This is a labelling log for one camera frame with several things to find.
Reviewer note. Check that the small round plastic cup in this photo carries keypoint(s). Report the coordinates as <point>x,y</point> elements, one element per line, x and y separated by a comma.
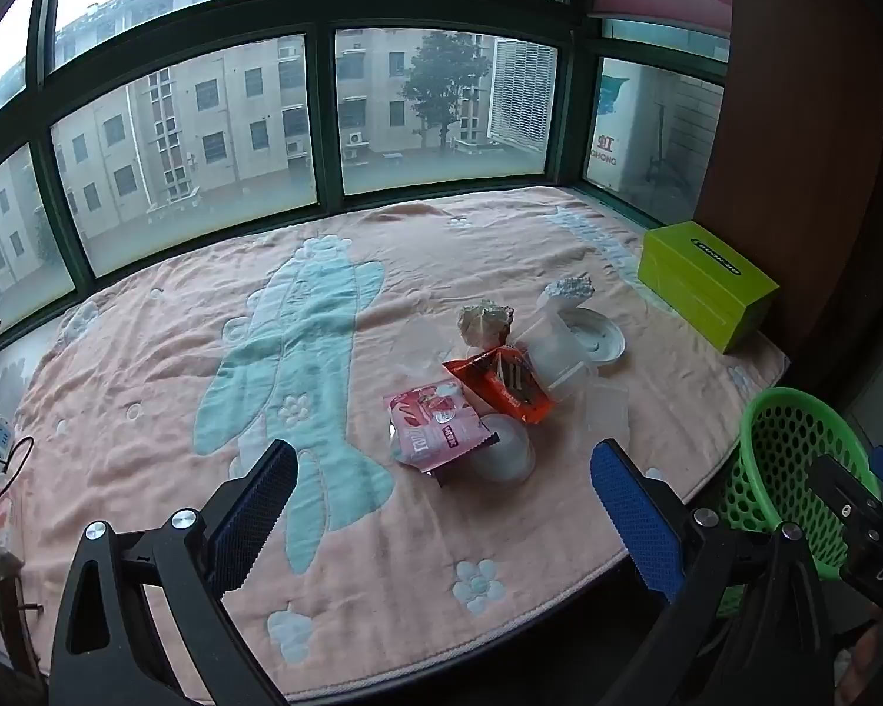
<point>504,452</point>

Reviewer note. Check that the clear square plastic lid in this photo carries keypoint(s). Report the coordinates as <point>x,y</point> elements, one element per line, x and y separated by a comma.
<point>607,408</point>

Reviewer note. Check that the pink printed blanket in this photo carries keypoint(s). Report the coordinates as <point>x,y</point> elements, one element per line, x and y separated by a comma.
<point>191,323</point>

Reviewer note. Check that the green tissue box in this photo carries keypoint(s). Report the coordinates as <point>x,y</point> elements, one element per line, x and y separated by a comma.
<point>699,287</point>

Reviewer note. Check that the white round plastic lid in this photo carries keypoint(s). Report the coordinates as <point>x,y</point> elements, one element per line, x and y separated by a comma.
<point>597,338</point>

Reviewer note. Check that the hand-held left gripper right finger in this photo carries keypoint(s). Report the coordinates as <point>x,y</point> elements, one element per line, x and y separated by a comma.
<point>633,515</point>

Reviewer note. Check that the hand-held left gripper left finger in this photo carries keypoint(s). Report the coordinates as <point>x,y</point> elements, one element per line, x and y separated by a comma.
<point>254,515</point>

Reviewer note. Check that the green plastic mesh basket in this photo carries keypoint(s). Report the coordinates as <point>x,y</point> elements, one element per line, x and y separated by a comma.
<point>780,441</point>

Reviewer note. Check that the brown wooden cabinet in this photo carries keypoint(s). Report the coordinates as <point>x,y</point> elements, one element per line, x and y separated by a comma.
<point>817,162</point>

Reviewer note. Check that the pink snack packet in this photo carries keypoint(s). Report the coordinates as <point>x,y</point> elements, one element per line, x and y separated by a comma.
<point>430,423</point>

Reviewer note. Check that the clear plastic container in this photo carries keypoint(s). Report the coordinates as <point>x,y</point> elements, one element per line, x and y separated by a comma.
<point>555,366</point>

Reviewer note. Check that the paper wrapper ball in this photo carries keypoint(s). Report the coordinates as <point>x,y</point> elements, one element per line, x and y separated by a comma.
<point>486,322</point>

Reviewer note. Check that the green window frame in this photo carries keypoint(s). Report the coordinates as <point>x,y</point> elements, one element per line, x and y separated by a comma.
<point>324,118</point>

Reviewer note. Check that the orange snack wrapper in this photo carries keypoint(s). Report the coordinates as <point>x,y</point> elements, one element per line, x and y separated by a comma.
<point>500,382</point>

